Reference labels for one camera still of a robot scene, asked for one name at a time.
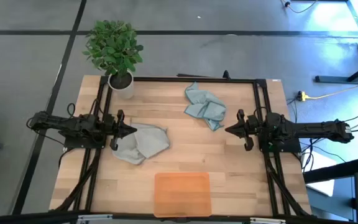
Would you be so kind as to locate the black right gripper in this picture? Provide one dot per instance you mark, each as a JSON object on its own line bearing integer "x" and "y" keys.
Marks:
{"x": 255, "y": 127}

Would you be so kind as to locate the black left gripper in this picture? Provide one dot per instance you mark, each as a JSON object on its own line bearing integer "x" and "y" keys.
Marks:
{"x": 109, "y": 127}

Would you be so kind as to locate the grey waffle microfiber towel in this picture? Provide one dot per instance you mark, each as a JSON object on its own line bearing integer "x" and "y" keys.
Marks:
{"x": 148, "y": 141}

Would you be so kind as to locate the light blue microfiber towel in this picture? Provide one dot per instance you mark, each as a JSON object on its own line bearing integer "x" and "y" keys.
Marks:
{"x": 204, "y": 105}

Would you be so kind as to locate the translucent orange plastic basket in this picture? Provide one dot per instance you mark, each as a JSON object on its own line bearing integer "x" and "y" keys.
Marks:
{"x": 182, "y": 194}

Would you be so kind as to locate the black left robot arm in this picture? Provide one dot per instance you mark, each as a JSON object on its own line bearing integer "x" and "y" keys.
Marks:
{"x": 73, "y": 124}

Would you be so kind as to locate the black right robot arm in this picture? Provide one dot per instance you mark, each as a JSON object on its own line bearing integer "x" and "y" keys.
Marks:
{"x": 315, "y": 129}

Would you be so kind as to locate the yellow power plug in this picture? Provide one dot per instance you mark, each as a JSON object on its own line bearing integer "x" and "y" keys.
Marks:
{"x": 303, "y": 96}

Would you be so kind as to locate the green plant in white pot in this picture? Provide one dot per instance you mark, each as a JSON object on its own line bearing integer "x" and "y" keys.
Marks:
{"x": 113, "y": 49}

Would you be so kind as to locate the white board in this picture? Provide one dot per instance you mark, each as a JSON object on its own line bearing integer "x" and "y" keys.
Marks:
{"x": 317, "y": 160}

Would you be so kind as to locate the black desk leg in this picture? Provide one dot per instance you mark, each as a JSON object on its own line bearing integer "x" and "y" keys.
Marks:
{"x": 331, "y": 79}

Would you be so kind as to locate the black desk beam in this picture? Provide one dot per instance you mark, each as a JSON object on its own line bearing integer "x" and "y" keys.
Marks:
{"x": 337, "y": 170}

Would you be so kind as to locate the black gantry bar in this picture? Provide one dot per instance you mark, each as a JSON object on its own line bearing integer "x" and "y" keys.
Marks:
{"x": 26, "y": 217}

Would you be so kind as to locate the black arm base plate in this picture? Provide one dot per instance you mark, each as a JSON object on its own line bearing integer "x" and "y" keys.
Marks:
{"x": 291, "y": 147}
{"x": 73, "y": 143}

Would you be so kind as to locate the black aluminium table frame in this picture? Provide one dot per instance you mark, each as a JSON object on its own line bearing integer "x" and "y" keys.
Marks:
{"x": 197, "y": 79}

